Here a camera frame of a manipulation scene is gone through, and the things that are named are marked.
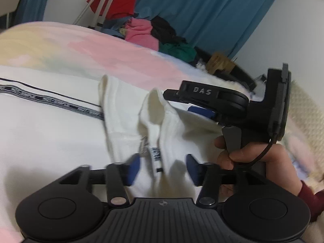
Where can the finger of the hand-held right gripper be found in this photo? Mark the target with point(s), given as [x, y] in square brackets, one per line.
[200, 112]

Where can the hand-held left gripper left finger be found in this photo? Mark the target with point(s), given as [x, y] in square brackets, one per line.
[134, 169]

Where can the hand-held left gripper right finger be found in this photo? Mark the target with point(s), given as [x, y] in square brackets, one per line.
[193, 169]

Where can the white pants with striped band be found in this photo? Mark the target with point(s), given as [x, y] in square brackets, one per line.
[50, 136]

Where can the person's right hand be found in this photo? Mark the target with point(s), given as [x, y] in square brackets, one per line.
[276, 164]

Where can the cream quilted headboard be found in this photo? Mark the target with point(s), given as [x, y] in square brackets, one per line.
[306, 116]

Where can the white patterned cloth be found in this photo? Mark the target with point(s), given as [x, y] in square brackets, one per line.
[200, 65]

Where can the black sofa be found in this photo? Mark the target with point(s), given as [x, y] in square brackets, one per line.
[240, 74]

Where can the brown paper bag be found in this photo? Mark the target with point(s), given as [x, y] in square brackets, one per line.
[219, 62]

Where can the green garment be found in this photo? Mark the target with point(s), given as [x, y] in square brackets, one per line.
[179, 50]

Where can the black garment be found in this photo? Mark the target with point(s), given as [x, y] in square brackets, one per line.
[164, 30]

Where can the pink garment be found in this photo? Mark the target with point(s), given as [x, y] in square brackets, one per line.
[141, 33]

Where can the wide blue curtain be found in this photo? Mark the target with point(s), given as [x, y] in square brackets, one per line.
[202, 10]

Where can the pastel bed blanket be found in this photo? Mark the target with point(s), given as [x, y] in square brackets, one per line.
[101, 53]

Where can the blue garment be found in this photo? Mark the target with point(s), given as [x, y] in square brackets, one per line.
[114, 29]

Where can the red garment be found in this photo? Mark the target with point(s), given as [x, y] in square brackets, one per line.
[121, 2]

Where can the garment steamer stand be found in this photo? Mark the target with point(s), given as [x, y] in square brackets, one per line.
[101, 2]

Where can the narrow blue curtain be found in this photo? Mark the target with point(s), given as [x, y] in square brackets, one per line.
[33, 0]

